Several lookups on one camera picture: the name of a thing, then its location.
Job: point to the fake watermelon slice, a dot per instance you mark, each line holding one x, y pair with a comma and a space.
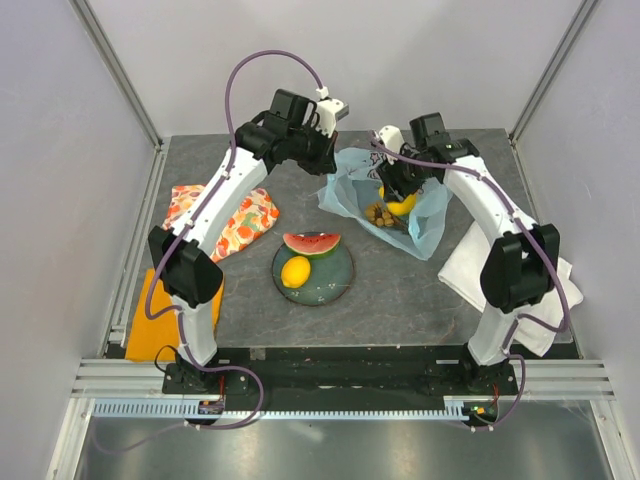
312, 245

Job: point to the white towel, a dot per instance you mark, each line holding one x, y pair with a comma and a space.
461, 273

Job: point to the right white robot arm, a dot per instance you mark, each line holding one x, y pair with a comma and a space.
521, 267

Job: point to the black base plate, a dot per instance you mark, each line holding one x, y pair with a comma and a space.
435, 371

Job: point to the blue ceramic plate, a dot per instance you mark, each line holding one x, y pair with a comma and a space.
330, 277

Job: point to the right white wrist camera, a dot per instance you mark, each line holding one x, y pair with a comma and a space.
391, 137

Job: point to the floral orange cloth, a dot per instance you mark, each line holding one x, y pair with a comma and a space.
256, 214

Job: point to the light blue cable duct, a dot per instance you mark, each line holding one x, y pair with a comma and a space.
183, 409

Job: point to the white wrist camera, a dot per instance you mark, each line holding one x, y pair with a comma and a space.
391, 137
329, 112

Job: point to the yellow fake lemon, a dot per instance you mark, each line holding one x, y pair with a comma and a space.
295, 272

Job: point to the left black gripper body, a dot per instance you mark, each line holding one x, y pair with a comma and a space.
311, 148

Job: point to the light blue plastic bag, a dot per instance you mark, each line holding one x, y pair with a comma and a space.
355, 186

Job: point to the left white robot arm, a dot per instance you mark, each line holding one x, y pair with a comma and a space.
293, 128

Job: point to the fake brown grape bunch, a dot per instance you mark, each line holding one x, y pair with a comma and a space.
378, 215

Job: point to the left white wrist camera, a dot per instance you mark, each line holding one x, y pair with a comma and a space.
329, 112

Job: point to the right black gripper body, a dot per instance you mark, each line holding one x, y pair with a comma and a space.
407, 174

